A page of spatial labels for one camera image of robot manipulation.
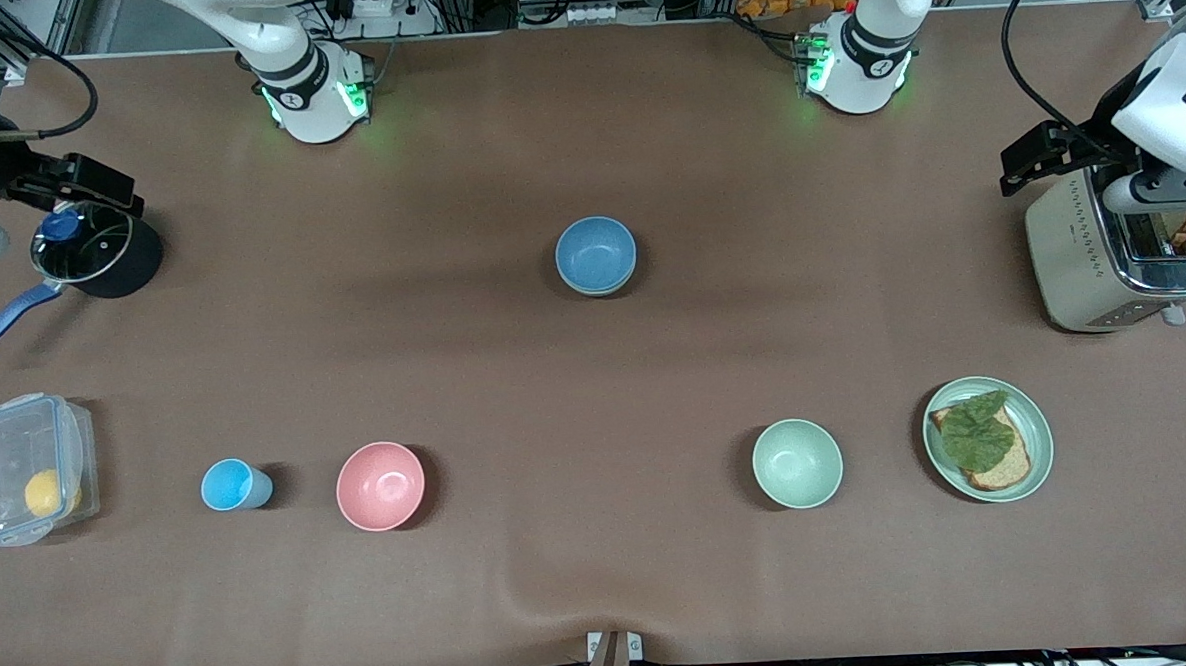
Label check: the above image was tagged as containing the blue bowl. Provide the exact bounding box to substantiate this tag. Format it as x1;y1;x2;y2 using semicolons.
553;214;640;294

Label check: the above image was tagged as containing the pale green bowl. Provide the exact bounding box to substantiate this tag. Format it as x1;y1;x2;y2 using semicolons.
557;256;640;299
750;416;846;512

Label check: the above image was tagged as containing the pink bowl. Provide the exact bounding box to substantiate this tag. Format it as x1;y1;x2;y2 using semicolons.
334;439;428;534

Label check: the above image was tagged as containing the glass lid with blue knob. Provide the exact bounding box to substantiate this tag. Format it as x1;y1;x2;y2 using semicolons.
29;198;137;285

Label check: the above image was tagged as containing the beige and chrome toaster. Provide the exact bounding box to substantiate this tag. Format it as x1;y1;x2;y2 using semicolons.
1024;172;1186;336

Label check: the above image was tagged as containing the pale green plate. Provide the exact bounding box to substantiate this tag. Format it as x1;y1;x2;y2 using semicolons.
920;372;1058;507

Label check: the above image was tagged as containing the clear plastic lidded container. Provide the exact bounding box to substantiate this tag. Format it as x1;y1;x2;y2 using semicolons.
0;391;103;548

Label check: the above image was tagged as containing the green lettuce leaf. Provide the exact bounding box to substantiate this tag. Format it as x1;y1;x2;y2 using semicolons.
940;389;1018;476

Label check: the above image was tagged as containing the yellow round fruit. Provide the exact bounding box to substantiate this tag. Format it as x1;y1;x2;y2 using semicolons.
22;467;83;519

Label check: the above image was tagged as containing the light blue cup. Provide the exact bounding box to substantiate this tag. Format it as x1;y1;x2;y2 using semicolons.
199;456;274;513

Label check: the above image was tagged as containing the wholegrain bread slice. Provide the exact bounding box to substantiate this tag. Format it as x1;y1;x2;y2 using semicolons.
929;402;1033;494

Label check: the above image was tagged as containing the white power strip with plugs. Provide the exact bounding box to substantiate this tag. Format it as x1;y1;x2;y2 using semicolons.
323;0;441;40

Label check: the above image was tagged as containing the brown table cover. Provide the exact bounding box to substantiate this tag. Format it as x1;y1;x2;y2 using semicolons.
0;0;1186;666

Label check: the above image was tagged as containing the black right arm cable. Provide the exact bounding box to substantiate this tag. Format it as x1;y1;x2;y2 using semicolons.
0;39;100;142

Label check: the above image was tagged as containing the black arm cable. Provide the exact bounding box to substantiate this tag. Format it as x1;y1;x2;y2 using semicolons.
0;39;100;142
997;0;1106;146

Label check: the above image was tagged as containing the black pot with blue handle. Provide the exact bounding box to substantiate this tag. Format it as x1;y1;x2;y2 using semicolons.
0;197;169;363

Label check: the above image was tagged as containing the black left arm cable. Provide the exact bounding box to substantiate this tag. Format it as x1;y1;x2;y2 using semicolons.
997;0;1106;146

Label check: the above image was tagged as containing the silver metal table bracket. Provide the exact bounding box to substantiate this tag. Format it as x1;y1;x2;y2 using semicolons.
586;629;644;665

